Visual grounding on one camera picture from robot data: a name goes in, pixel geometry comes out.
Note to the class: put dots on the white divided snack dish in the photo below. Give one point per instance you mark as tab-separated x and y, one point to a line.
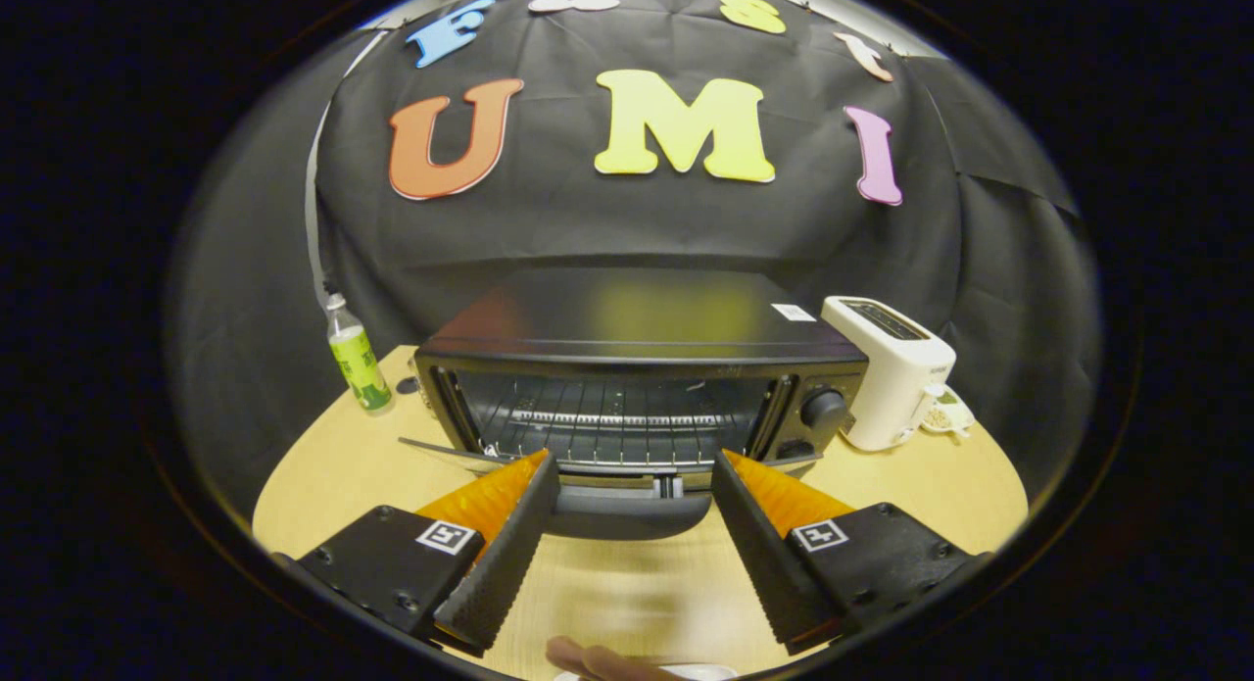
950	414

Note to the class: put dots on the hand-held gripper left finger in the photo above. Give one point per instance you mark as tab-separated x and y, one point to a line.
505	554

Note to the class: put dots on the white plate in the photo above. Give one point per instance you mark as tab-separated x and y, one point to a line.
710	671

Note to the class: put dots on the black toaster oven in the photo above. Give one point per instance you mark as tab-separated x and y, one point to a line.
637	318

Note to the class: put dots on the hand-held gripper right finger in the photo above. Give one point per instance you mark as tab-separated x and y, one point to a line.
769	554

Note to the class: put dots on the green label plastic bottle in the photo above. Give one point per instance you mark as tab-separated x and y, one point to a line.
359	367

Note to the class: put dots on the white pop-up toaster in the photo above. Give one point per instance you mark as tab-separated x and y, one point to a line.
896	377

